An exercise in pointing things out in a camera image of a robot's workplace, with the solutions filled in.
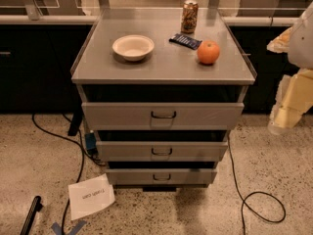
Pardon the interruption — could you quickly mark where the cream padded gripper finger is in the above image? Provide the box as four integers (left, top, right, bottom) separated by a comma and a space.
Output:
268, 69, 313, 135

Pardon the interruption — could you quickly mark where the grey bottom drawer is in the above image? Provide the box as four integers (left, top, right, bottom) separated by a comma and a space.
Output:
106, 168, 216, 186

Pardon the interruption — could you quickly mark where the grey drawer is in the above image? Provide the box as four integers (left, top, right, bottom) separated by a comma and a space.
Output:
106, 168, 216, 186
82, 103, 244, 130
96, 141, 227, 162

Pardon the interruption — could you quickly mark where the grey metal drawer cabinet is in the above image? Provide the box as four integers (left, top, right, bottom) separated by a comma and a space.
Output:
72, 8, 256, 188

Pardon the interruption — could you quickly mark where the grey middle drawer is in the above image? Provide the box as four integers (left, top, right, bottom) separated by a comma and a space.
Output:
96, 141, 227, 162

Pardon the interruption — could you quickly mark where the grey top drawer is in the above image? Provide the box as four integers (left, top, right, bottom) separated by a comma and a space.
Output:
82, 103, 244, 130

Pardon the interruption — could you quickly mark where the orange fruit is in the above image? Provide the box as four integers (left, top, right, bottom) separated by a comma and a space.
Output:
197, 40, 220, 65

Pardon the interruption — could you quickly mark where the dark blue snack bar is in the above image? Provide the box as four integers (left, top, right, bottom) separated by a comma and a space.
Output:
169, 33, 201, 50

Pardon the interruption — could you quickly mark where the brown patterned drink can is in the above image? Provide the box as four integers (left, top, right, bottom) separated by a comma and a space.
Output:
181, 0, 199, 33

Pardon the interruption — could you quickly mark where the white bowl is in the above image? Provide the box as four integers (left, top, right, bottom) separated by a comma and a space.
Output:
112, 35, 155, 62

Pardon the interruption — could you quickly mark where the blue power adapter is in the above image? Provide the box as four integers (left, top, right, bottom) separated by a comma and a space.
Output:
85, 132, 97, 156

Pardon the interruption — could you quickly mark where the white paper sign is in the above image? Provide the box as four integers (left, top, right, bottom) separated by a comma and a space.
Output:
68, 174, 115, 220

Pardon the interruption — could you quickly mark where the blue tape cross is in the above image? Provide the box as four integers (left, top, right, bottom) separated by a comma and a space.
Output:
51, 219, 87, 235

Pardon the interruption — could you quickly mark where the black bar on floor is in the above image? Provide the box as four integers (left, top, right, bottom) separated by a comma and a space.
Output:
20, 196, 43, 235

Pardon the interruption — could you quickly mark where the black cable right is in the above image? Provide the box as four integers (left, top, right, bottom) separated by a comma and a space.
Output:
226, 135, 288, 235

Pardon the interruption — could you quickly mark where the black cable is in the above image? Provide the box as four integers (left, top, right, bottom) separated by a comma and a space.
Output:
226, 135, 288, 235
31, 113, 106, 235

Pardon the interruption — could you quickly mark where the black cable left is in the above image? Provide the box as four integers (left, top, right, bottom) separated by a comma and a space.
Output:
31, 113, 106, 235

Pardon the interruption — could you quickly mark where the dark counter with rail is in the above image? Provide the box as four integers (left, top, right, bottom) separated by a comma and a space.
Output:
0, 24, 298, 114

